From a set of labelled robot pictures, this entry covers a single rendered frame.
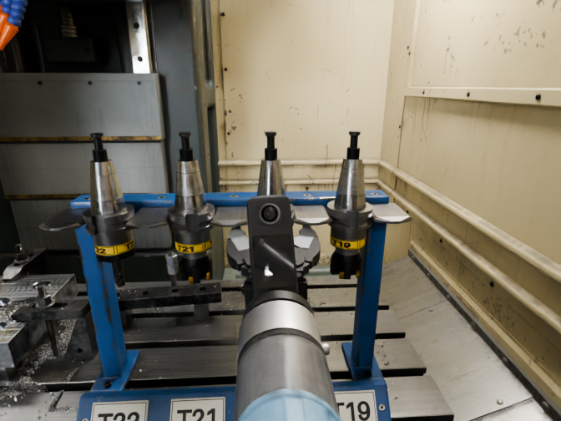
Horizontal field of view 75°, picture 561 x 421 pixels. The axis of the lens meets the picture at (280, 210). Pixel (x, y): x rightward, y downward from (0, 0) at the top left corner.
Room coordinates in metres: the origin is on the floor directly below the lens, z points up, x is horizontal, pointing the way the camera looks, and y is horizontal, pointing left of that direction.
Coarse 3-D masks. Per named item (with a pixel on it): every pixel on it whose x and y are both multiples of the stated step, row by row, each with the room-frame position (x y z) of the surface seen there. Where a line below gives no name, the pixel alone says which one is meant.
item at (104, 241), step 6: (96, 234) 0.44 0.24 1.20; (102, 234) 0.44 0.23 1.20; (120, 234) 0.45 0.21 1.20; (126, 234) 0.46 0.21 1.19; (132, 234) 0.47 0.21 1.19; (96, 240) 0.45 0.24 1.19; (102, 240) 0.44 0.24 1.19; (108, 240) 0.44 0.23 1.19; (114, 240) 0.45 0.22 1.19; (120, 240) 0.45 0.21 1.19; (126, 240) 0.46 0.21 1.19; (102, 246) 0.44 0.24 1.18; (108, 246) 0.44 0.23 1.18
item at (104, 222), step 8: (128, 208) 0.47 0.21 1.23; (88, 216) 0.44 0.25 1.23; (96, 216) 0.45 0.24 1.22; (104, 216) 0.44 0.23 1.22; (112, 216) 0.44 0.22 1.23; (120, 216) 0.45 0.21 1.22; (128, 216) 0.46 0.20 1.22; (88, 224) 0.44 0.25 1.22; (96, 224) 0.45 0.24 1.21; (104, 224) 0.44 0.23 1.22; (112, 224) 0.44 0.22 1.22; (120, 224) 0.45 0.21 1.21; (88, 232) 0.44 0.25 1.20; (96, 232) 0.44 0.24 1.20; (104, 232) 0.44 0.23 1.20; (112, 232) 0.44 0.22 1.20; (120, 232) 0.44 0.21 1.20
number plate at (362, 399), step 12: (336, 396) 0.42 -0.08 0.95; (348, 396) 0.42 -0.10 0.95; (360, 396) 0.42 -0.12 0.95; (372, 396) 0.42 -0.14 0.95; (348, 408) 0.41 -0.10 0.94; (360, 408) 0.41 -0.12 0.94; (372, 408) 0.41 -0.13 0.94; (348, 420) 0.40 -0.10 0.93; (360, 420) 0.40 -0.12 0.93; (372, 420) 0.40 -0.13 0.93
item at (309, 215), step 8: (296, 208) 0.50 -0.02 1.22; (304, 208) 0.50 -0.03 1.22; (312, 208) 0.50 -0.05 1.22; (320, 208) 0.50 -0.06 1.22; (296, 216) 0.47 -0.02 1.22; (304, 216) 0.47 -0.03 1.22; (312, 216) 0.47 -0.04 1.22; (320, 216) 0.47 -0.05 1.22; (328, 216) 0.47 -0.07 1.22; (304, 224) 0.45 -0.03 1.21; (312, 224) 0.45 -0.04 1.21; (320, 224) 0.45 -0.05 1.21
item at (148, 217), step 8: (144, 208) 0.50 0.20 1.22; (152, 208) 0.50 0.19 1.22; (160, 208) 0.50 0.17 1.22; (168, 208) 0.50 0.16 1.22; (136, 216) 0.47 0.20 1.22; (144, 216) 0.47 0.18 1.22; (152, 216) 0.47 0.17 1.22; (160, 216) 0.47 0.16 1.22; (128, 224) 0.44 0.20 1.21; (136, 224) 0.44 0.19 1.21; (144, 224) 0.44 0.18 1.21; (152, 224) 0.44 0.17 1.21; (160, 224) 0.44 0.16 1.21
